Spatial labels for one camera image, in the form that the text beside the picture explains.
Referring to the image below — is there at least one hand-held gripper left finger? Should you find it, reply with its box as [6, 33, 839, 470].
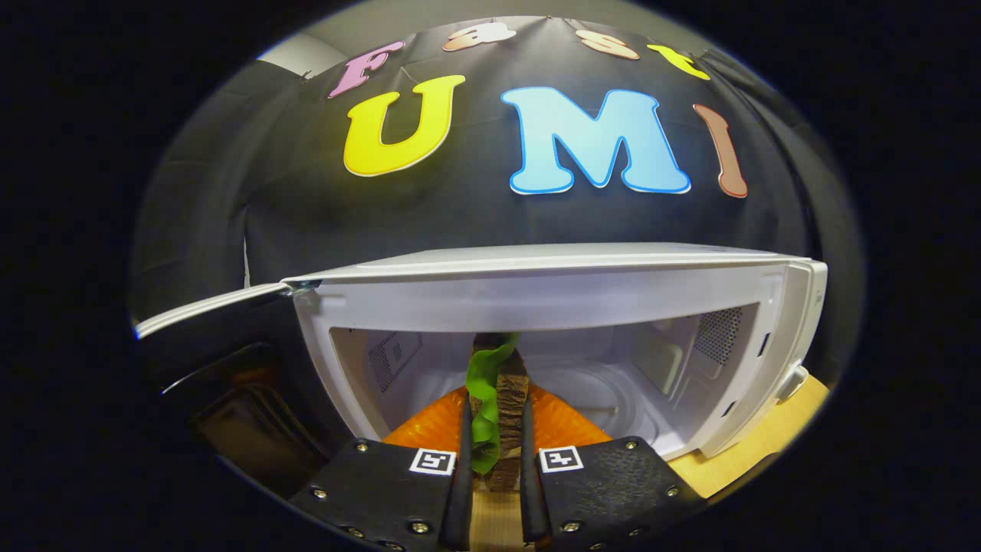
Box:
[290, 387, 474, 552]

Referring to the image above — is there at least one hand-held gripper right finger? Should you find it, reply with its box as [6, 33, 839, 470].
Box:
[520, 383, 702, 552]

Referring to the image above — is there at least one brown bread lettuce sandwich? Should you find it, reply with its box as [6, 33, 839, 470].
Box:
[465, 332, 531, 493]

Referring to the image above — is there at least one white microwave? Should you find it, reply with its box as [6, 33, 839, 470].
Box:
[134, 242, 830, 499]

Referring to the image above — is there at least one black backdrop cloth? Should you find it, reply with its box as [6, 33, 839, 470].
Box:
[130, 15, 863, 369]

